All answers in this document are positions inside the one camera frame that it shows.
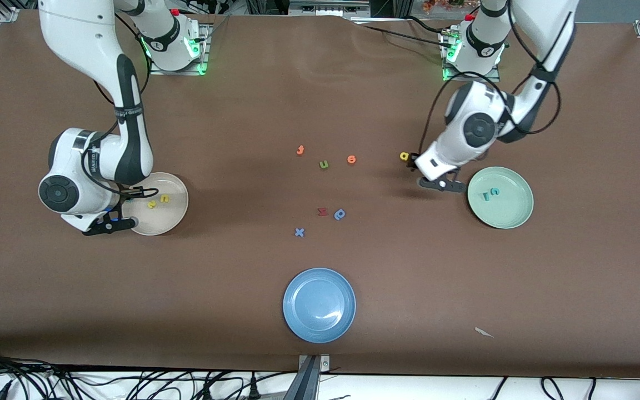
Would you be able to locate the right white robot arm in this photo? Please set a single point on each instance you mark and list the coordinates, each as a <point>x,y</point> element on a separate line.
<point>75,33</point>

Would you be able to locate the beige round plate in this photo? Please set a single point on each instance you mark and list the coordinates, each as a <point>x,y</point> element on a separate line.
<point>173,218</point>

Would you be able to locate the brown table mat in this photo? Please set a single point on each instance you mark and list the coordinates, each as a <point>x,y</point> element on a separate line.
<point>75,289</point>

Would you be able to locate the blue foam letter p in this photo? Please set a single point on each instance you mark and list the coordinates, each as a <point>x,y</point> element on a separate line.
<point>340,214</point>

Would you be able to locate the green round plate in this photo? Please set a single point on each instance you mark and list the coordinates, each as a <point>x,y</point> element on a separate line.
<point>511,214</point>

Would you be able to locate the blue round plate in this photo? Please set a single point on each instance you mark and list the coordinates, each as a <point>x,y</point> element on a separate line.
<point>319,305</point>

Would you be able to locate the white paper scrap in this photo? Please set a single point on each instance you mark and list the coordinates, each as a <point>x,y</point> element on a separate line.
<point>483,332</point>

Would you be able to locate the grey metal box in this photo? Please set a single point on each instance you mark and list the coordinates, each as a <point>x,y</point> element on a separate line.
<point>328,8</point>

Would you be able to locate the black power plug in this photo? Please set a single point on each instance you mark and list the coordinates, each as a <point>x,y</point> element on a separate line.
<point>4,391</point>
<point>207,393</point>
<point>254,391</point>

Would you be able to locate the aluminium corner bracket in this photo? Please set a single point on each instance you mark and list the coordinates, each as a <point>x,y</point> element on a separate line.
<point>8,14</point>

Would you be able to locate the aluminium camera mount pole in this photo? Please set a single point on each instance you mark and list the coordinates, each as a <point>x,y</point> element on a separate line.
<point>306,386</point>

